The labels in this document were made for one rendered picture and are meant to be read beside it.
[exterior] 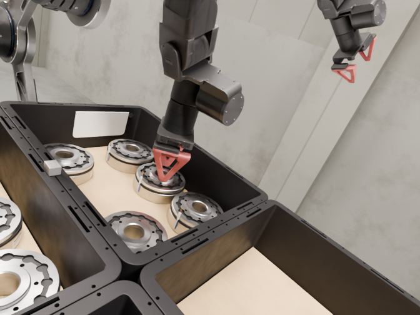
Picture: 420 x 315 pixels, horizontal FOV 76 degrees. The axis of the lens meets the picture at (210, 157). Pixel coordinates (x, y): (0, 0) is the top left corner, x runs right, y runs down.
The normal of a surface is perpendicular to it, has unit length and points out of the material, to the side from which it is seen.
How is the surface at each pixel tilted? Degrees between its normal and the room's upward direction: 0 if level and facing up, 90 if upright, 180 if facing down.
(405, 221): 90
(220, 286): 0
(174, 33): 119
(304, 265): 90
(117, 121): 90
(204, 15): 99
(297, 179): 90
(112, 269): 0
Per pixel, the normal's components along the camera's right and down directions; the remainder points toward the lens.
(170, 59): -0.65, 0.56
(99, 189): 0.33, -0.85
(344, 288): -0.62, 0.12
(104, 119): 0.71, 0.51
